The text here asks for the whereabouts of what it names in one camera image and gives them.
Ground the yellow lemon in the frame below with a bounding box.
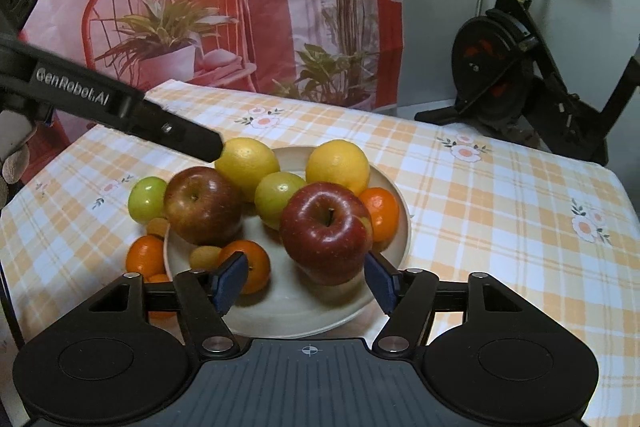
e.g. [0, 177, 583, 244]
[306, 140, 371, 196]
[215, 138, 281, 202]

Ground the person's left hand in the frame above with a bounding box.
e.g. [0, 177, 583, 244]
[0, 109, 35, 210]

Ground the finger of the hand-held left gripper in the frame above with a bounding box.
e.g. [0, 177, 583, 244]
[132, 98, 225, 161]

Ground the black exercise bike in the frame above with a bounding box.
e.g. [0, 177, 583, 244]
[414, 0, 640, 168]

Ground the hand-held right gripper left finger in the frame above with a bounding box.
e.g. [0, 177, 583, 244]
[75, 253, 249, 357]

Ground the dark red apple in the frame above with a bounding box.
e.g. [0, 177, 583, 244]
[279, 182, 373, 285]

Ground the orange tangerine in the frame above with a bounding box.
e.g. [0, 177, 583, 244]
[217, 240, 272, 295]
[146, 273, 176, 320]
[125, 235, 167, 278]
[359, 188, 401, 243]

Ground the green apple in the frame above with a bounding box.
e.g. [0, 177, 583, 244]
[254, 172, 307, 230]
[128, 177, 170, 224]

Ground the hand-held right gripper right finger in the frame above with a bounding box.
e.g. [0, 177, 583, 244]
[365, 251, 538, 355]

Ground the streaked red apple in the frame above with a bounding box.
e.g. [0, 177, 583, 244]
[164, 167, 245, 246]

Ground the orange plaid floral tablecloth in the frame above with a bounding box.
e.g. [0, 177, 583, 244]
[0, 79, 640, 427]

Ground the cream ceramic plate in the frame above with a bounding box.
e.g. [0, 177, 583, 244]
[164, 147, 412, 339]

